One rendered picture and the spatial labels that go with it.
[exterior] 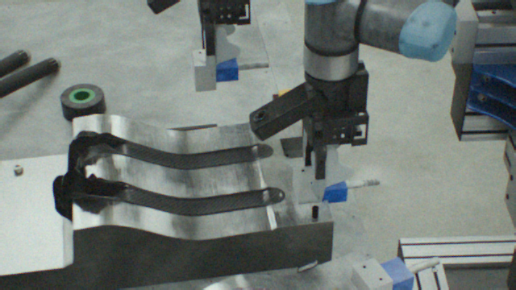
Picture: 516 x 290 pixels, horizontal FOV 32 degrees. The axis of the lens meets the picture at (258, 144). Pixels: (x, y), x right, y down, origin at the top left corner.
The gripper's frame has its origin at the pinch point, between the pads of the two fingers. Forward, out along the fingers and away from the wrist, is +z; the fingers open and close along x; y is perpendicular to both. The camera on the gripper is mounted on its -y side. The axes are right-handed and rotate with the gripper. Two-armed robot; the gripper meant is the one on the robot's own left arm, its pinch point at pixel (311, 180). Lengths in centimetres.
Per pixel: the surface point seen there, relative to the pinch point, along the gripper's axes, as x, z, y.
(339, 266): -12.8, 5.7, 1.7
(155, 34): 64, 11, -20
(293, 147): 13.4, 4.4, -0.2
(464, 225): 76, 91, 63
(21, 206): 7.2, 5.2, -44.1
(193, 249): -6.9, 4.7, -18.7
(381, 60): 163, 91, 62
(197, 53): 30.5, -4.7, -13.8
